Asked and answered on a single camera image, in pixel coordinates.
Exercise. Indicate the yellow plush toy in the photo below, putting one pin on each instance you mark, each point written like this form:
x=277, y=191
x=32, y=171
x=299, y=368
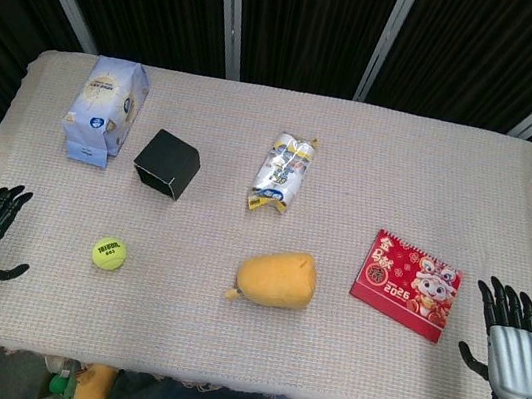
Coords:
x=278, y=280

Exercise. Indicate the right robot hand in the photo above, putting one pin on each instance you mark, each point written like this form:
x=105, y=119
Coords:
x=517, y=353

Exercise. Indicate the crumpled white snack packet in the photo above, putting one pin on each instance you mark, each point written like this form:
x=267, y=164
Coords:
x=283, y=172

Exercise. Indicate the yellow tennis ball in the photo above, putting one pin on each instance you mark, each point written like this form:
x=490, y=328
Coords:
x=109, y=253

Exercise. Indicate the black cube box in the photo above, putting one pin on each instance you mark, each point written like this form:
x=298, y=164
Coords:
x=166, y=162

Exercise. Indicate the red 2026 desk calendar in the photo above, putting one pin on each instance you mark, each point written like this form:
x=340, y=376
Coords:
x=406, y=287

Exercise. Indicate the yellow plush under table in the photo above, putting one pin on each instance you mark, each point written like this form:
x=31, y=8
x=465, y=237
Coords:
x=93, y=387

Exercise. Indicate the light blue paper bag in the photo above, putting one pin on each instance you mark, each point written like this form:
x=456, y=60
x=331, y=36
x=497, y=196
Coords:
x=102, y=113

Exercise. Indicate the green toy under table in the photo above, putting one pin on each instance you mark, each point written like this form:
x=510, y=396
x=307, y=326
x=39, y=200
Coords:
x=59, y=385

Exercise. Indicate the beige woven tablecloth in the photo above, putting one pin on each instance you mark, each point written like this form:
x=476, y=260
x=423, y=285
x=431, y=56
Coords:
x=259, y=239

